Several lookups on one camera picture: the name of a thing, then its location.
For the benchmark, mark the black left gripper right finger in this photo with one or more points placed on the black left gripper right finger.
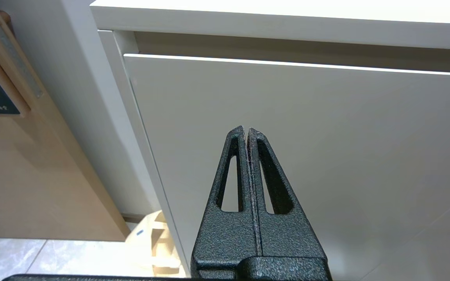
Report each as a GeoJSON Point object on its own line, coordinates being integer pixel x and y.
{"type": "Point", "coordinates": [287, 234]}

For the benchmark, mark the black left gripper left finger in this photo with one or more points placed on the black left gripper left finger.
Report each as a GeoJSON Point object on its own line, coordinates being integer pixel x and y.
{"type": "Point", "coordinates": [225, 238]}

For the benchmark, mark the small wooden stool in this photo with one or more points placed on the small wooden stool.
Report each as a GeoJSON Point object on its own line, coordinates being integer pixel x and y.
{"type": "Point", "coordinates": [150, 242]}

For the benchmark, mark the white cabinet door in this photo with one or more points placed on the white cabinet door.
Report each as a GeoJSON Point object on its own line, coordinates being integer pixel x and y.
{"type": "Point", "coordinates": [326, 136]}

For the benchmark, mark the light brown wooden door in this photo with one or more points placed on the light brown wooden door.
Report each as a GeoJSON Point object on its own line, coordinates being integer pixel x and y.
{"type": "Point", "coordinates": [33, 175]}

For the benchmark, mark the white sideboard cabinet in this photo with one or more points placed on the white sideboard cabinet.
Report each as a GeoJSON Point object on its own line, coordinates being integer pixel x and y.
{"type": "Point", "coordinates": [287, 23]}

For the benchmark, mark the metal door latch plate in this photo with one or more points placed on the metal door latch plate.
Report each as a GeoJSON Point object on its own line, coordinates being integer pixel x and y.
{"type": "Point", "coordinates": [14, 54]}

